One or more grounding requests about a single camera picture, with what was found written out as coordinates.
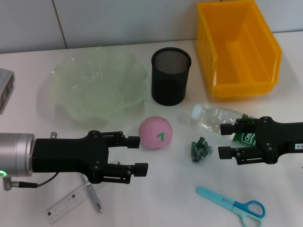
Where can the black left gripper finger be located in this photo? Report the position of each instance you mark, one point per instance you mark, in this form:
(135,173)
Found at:
(140,169)

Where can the green plastic wrapper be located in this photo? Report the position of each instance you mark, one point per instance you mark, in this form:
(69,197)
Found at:
(200,151)

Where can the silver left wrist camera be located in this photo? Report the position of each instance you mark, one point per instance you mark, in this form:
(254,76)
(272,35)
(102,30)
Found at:
(6,92)

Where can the clear green-label water bottle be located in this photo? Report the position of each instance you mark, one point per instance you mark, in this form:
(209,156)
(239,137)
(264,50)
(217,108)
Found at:
(213,120)

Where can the yellow plastic bin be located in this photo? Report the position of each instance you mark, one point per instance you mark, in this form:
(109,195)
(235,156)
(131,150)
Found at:
(239,59)

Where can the pink toy peach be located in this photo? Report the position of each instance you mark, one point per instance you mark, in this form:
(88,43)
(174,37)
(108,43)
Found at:
(151,132)

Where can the green translucent glass fruit plate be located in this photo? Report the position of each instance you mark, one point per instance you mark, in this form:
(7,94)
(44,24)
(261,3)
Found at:
(99,94)

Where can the black mesh pen holder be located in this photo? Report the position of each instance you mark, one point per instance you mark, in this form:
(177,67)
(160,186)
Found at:
(170,80)

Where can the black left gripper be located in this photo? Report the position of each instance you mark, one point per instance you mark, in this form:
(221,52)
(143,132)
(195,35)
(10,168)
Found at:
(66,154)

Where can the blue capped scissors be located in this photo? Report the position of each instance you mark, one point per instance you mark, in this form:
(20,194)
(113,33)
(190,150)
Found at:
(213,195)

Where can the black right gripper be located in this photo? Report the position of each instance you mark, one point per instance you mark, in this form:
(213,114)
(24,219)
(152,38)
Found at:
(281,139)

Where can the clear plastic ruler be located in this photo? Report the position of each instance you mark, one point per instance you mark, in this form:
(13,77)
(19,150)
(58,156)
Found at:
(68,201)

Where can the grey ballpoint pen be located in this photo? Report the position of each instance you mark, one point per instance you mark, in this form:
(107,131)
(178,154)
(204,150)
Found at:
(93,194)

